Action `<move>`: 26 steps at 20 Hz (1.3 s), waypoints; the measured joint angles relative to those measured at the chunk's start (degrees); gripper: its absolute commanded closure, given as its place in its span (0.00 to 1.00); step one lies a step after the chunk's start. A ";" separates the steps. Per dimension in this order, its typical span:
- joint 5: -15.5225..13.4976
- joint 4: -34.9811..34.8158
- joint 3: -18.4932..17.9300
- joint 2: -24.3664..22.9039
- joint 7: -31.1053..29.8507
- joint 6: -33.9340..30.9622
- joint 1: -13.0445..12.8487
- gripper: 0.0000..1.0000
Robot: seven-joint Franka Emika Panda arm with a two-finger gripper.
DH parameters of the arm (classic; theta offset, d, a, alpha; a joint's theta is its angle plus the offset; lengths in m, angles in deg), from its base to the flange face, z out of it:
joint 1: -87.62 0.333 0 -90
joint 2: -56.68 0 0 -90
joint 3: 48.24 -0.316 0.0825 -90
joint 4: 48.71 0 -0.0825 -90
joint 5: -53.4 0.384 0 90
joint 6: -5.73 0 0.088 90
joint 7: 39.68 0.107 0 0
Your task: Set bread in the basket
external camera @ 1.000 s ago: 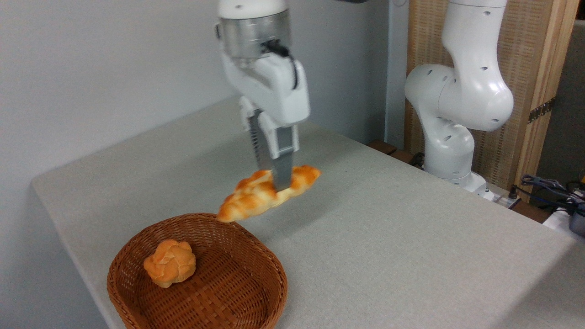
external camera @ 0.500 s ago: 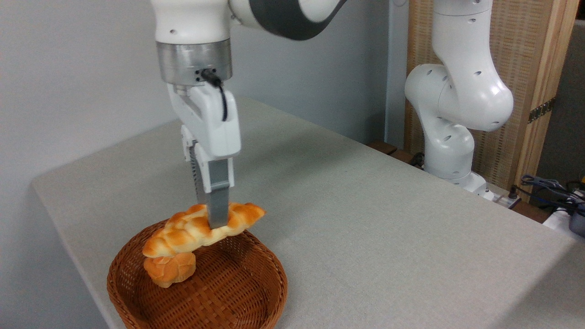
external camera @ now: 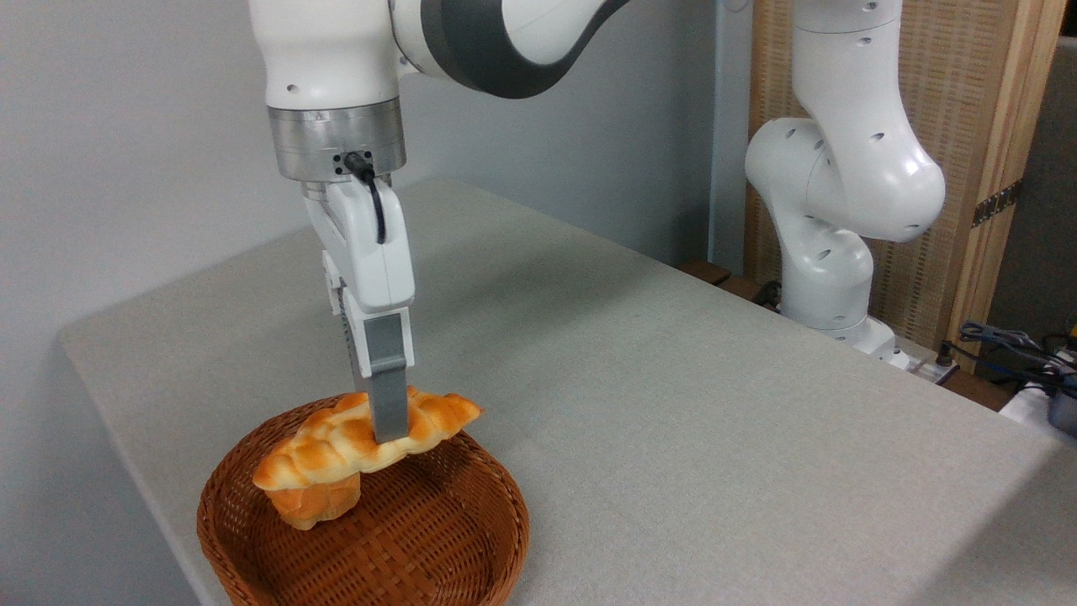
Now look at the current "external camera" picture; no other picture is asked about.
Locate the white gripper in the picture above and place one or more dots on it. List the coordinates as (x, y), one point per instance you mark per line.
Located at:
(370, 261)

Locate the long braided bread loaf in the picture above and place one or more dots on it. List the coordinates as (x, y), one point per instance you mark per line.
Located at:
(324, 454)

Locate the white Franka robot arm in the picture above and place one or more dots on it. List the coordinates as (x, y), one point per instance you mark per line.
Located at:
(336, 59)

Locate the round knotted bread roll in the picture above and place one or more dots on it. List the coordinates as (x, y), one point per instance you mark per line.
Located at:
(311, 505)

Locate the brown wicker basket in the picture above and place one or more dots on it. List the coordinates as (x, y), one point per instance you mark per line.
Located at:
(421, 530)

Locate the grey tablecloth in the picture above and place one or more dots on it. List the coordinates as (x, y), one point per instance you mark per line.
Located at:
(715, 505)

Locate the white power strip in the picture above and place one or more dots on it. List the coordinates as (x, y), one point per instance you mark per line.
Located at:
(924, 368)

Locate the black screen hinge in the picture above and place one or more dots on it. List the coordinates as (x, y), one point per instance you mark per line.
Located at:
(997, 203)

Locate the white box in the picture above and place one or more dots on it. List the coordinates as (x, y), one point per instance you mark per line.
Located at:
(1028, 411)

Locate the wooden woven folding screen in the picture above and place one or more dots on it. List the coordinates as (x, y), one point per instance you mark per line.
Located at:
(972, 84)

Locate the dark blue container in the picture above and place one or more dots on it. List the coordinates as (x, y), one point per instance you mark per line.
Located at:
(1064, 414)

